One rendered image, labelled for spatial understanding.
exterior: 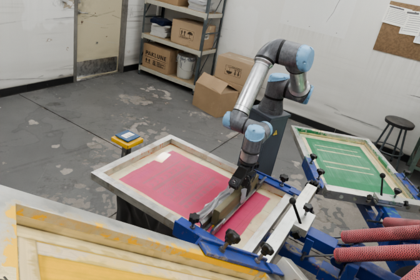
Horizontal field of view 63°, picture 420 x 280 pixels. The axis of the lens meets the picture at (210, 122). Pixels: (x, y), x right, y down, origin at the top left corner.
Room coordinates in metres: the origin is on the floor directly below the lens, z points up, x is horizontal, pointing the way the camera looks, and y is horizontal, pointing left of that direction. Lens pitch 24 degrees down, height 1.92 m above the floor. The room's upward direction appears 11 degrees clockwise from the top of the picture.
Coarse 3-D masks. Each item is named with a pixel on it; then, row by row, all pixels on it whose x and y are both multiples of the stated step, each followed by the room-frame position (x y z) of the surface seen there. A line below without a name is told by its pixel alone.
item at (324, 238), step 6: (312, 228) 1.13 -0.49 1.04; (306, 234) 1.09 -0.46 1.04; (312, 234) 1.09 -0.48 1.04; (318, 234) 1.10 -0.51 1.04; (324, 234) 1.11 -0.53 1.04; (300, 240) 1.10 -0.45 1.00; (312, 240) 1.08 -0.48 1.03; (318, 240) 1.07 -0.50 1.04; (324, 240) 1.07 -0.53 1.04; (330, 240) 1.08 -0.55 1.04; (336, 240) 1.09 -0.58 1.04; (312, 246) 1.07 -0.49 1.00; (318, 246) 1.06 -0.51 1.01; (324, 246) 1.05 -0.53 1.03; (330, 246) 1.05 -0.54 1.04; (324, 252) 1.05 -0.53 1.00; (330, 252) 1.04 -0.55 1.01
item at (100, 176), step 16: (160, 144) 1.66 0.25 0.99; (176, 144) 1.73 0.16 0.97; (128, 160) 1.45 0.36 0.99; (208, 160) 1.63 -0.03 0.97; (224, 160) 1.62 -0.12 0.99; (96, 176) 1.27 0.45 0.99; (128, 192) 1.19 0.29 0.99; (272, 192) 1.45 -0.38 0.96; (144, 208) 1.14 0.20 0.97; (160, 208) 1.13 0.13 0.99; (272, 224) 1.18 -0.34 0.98; (256, 240) 1.06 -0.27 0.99
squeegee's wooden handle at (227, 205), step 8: (256, 176) 1.41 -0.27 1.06; (232, 192) 1.24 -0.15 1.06; (240, 192) 1.25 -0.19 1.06; (224, 200) 1.18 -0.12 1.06; (232, 200) 1.19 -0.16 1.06; (216, 208) 1.11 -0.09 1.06; (224, 208) 1.13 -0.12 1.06; (232, 208) 1.21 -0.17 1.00; (216, 216) 1.10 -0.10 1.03; (224, 216) 1.15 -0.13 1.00
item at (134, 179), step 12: (144, 168) 1.45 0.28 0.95; (156, 168) 1.47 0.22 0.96; (120, 180) 1.32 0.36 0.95; (132, 180) 1.34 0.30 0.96; (144, 180) 1.35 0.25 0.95; (144, 192) 1.26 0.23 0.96; (156, 192) 1.28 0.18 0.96; (168, 204) 1.21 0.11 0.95; (204, 204) 1.26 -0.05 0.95; (240, 216) 1.23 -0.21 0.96; (228, 228) 1.13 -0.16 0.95; (240, 228) 1.15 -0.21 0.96
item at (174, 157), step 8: (168, 152) 1.65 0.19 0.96; (176, 152) 1.67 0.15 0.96; (168, 160) 1.57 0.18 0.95; (176, 160) 1.59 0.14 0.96; (184, 160) 1.60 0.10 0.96; (160, 168) 1.48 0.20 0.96; (200, 168) 1.55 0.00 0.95; (208, 168) 1.57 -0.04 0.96; (216, 176) 1.51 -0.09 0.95; (224, 176) 1.52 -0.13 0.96; (224, 184) 1.45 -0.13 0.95; (208, 192) 1.35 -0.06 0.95; (216, 192) 1.37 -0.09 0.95; (256, 192) 1.43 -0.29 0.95; (248, 200) 1.36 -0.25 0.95; (256, 200) 1.37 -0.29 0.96; (264, 200) 1.38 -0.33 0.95; (240, 208) 1.28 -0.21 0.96; (248, 208) 1.29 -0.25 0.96; (256, 208) 1.31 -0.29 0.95; (248, 216) 1.24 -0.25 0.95
